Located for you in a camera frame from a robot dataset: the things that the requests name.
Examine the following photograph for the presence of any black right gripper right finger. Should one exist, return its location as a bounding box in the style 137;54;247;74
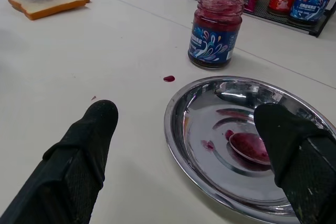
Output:
253;103;336;224

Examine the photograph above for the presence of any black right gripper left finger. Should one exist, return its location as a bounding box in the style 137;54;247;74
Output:
0;99;119;224

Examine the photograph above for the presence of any metal spoon with jam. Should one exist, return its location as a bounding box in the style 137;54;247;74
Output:
228;132;272;166

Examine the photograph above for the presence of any open blue-label jam jar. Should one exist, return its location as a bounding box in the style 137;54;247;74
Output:
187;0;246;71

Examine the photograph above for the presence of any closed blue-label jam jar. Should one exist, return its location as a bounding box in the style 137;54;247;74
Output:
287;0;334;27

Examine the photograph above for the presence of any round stainless steel plate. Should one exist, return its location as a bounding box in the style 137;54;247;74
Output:
164;75;336;218

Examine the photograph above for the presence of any black wire mesh basket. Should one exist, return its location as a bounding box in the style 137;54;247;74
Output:
187;0;336;38

